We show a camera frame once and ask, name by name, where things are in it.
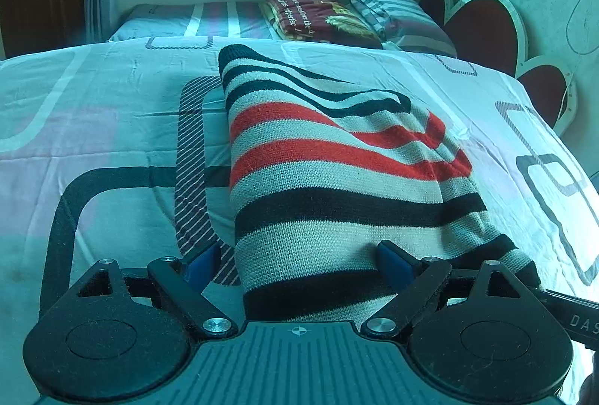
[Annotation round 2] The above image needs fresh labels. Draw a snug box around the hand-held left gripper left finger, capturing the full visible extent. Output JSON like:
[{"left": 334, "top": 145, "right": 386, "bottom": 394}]
[{"left": 75, "top": 243, "right": 237, "bottom": 339}]

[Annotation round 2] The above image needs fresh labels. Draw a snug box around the pale patterned bed sheet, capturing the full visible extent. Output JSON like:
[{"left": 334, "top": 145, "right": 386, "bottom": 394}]
[{"left": 0, "top": 35, "right": 599, "bottom": 405}]

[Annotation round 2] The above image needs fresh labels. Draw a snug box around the long purple striped pillow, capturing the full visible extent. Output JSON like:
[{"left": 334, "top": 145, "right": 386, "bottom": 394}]
[{"left": 107, "top": 1, "right": 277, "bottom": 43}]

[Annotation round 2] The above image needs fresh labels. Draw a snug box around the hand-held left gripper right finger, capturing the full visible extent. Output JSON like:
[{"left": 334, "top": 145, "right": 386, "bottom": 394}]
[{"left": 362, "top": 240, "right": 536, "bottom": 338}]

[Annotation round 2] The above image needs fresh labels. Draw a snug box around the black red white striped sweater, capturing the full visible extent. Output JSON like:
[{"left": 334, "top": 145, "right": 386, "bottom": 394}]
[{"left": 218, "top": 44, "right": 544, "bottom": 322}]

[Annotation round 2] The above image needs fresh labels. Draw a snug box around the thin wall cable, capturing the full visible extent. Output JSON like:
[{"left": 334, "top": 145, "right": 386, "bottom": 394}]
[{"left": 563, "top": 0, "right": 599, "bottom": 125}]

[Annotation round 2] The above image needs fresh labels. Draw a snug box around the red folded blanket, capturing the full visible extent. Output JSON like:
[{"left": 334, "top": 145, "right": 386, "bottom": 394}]
[{"left": 259, "top": 0, "right": 384, "bottom": 49}]

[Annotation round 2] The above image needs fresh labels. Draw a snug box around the grey striped pillow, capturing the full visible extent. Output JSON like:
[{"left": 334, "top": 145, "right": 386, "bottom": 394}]
[{"left": 351, "top": 0, "right": 458, "bottom": 58}]

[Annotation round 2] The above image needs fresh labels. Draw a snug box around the heart-shaped red headboard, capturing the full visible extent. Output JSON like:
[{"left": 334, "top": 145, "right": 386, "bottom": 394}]
[{"left": 416, "top": 0, "right": 582, "bottom": 135}]

